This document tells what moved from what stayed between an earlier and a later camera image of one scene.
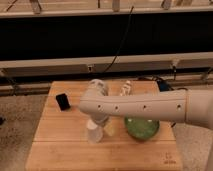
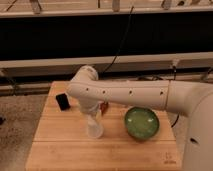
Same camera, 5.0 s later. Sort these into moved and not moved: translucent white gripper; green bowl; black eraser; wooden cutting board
Moved: translucent white gripper
Not moved: green bowl; black eraser; wooden cutting board
